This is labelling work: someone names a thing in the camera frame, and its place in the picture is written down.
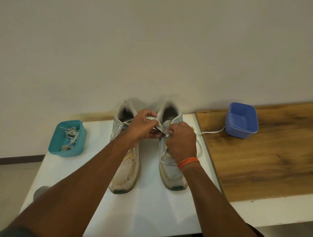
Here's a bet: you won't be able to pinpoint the person's right hand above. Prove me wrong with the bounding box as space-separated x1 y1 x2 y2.
166 121 198 164

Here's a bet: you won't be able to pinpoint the person's left hand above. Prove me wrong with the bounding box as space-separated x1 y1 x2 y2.
121 109 162 149

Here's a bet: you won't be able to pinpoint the person's right forearm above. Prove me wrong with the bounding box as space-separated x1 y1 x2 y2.
181 162 257 237

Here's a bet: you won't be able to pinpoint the person's left forearm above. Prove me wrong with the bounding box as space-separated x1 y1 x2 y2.
7 136 137 237

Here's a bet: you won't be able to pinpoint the orange thread wristband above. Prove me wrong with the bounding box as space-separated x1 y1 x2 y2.
177 157 200 171

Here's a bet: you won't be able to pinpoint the blue plastic container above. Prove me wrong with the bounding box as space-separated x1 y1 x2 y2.
225 102 259 140

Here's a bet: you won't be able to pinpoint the teal plastic container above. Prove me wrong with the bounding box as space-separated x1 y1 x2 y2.
48 120 87 158

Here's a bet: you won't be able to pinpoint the black trousers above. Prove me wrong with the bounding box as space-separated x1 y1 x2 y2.
247 223 266 237

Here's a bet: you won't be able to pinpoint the grey tape roll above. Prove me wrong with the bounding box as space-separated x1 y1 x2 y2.
33 186 51 202

